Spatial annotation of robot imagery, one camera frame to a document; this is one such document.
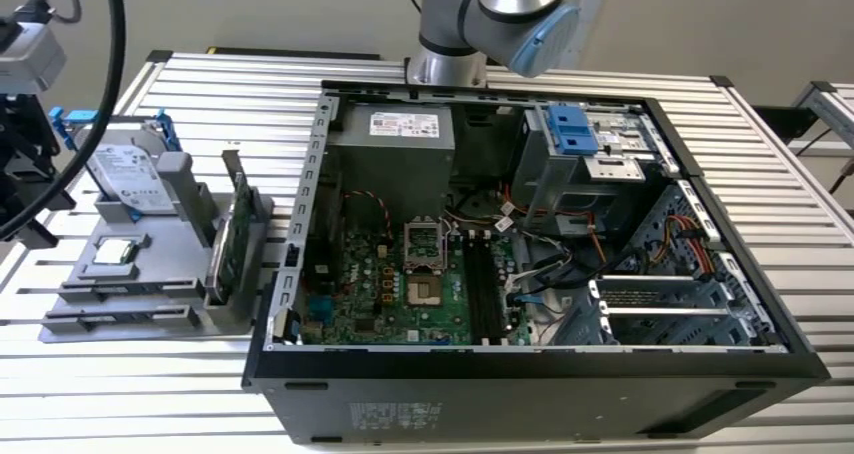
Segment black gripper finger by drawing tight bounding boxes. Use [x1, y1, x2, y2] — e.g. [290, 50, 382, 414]
[0, 173, 79, 248]

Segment blue RAM stick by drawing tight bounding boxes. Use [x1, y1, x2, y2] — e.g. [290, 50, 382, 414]
[44, 312, 194, 328]

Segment black RAM slot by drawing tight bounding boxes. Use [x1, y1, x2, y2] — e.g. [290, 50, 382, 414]
[470, 231, 491, 346]
[463, 231, 483, 346]
[487, 231, 508, 346]
[479, 231, 500, 346]

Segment hard disk in blue carrier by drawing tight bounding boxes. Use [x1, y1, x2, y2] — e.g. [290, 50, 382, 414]
[47, 106, 183, 223]

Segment silver CPU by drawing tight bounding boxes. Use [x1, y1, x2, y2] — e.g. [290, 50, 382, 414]
[92, 238, 141, 265]

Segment grey parts rack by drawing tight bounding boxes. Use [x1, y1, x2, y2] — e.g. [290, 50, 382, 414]
[37, 148, 276, 345]

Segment green graphics card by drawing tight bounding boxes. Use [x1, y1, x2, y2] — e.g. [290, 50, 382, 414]
[204, 148, 263, 306]

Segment black fan housing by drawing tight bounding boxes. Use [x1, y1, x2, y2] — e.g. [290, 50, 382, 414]
[310, 171, 348, 295]

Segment blue expansion slot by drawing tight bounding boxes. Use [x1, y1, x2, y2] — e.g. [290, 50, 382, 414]
[306, 296, 336, 324]

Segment green motherboard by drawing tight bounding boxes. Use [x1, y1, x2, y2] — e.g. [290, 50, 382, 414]
[296, 223, 535, 346]

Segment grey power supply unit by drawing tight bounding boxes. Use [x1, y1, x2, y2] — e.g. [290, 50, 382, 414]
[326, 101, 459, 225]

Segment metal socket cover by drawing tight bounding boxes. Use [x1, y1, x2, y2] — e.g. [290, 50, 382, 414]
[403, 214, 447, 273]

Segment CPU socket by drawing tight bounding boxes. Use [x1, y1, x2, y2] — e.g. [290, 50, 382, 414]
[404, 271, 447, 309]

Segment metal drive cage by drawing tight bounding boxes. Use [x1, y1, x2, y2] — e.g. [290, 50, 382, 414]
[512, 101, 677, 238]

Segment blue plastic drive latch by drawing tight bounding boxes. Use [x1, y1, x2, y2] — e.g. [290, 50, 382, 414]
[543, 104, 596, 156]

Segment black PC case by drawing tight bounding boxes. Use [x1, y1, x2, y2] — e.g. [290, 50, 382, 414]
[240, 77, 833, 446]

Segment grey metal disk bay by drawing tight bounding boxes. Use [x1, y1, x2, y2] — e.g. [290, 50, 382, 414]
[586, 272, 779, 348]

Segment black box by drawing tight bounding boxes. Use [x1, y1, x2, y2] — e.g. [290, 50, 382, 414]
[751, 104, 817, 140]

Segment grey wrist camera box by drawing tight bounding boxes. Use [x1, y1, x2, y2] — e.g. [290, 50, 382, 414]
[0, 21, 69, 94]

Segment red black twisted wire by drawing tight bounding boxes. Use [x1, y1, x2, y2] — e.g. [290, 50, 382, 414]
[340, 189, 396, 240]

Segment coloured wire bundle white plugs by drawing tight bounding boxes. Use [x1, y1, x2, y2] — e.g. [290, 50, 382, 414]
[443, 206, 519, 233]

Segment black cable bundle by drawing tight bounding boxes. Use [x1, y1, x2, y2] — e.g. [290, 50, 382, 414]
[516, 226, 646, 291]

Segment orange red wire bundle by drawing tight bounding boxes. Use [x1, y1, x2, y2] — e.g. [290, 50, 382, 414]
[650, 214, 727, 281]

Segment aluminium frame table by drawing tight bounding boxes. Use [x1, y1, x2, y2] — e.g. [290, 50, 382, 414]
[786, 79, 854, 195]

